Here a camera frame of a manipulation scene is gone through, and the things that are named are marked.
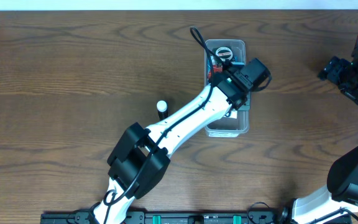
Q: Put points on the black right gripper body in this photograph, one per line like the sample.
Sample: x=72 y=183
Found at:
x=342 y=76

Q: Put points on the clear plastic container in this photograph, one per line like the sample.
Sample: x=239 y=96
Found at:
x=227 y=127

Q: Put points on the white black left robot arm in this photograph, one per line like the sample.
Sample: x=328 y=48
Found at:
x=141 y=156

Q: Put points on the dark bottle white cap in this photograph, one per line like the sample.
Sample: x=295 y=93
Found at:
x=162 y=110

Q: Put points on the dark green round-logo box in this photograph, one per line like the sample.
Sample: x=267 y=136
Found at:
x=225 y=55

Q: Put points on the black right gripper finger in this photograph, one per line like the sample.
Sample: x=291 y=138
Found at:
x=344 y=64
x=331 y=70

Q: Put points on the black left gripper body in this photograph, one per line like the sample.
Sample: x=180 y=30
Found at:
x=221 y=66

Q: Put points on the black mounting rail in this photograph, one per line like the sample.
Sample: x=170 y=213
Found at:
x=85 y=216

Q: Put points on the blue Kool Fever box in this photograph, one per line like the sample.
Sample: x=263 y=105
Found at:
x=239 y=63

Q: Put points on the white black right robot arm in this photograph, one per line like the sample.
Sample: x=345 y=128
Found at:
x=337 y=200

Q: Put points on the red medicine box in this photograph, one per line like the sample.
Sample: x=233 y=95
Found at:
x=217 y=68

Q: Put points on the white green medicine box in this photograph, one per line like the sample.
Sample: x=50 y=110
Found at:
x=231 y=114

